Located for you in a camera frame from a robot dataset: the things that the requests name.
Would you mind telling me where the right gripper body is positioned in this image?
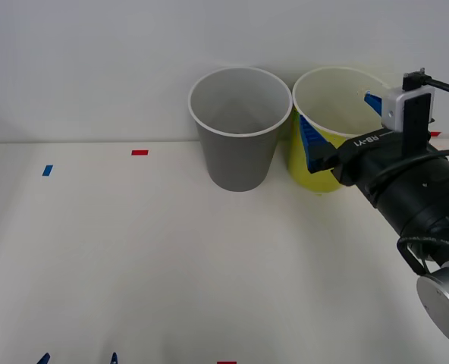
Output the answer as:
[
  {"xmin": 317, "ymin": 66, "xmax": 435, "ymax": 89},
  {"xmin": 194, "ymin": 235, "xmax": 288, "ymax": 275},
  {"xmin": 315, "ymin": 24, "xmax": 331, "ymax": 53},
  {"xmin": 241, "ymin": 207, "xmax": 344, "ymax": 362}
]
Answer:
[{"xmin": 331, "ymin": 127, "xmax": 436, "ymax": 187}]

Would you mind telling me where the grey plastic waste bin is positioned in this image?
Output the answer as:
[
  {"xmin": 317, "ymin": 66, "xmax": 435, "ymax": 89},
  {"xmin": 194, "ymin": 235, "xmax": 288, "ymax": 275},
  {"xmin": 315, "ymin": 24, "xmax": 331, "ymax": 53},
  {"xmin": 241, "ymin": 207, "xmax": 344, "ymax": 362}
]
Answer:
[{"xmin": 188, "ymin": 66, "xmax": 294, "ymax": 193}]

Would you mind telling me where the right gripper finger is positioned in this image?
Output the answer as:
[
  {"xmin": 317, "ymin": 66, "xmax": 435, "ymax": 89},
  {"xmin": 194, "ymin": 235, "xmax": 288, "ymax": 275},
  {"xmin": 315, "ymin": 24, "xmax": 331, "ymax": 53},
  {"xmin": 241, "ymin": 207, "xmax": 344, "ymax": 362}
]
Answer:
[
  {"xmin": 298, "ymin": 113, "xmax": 340, "ymax": 175},
  {"xmin": 363, "ymin": 89, "xmax": 387, "ymax": 123}
]

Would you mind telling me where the yellow-green plastic waste bin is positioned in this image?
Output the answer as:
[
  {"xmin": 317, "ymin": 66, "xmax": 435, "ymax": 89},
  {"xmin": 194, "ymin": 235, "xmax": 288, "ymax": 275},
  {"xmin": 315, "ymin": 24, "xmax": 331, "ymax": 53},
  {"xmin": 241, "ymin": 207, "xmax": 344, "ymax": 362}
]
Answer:
[{"xmin": 287, "ymin": 66, "xmax": 400, "ymax": 193}]

